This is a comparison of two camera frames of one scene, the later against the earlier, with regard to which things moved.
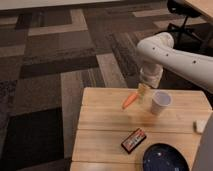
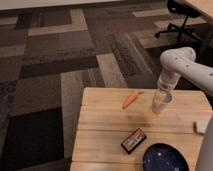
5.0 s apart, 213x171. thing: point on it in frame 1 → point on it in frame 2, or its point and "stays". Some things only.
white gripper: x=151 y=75 → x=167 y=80
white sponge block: x=201 y=125 stays
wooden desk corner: x=204 y=7 stays
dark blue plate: x=164 y=157 stays
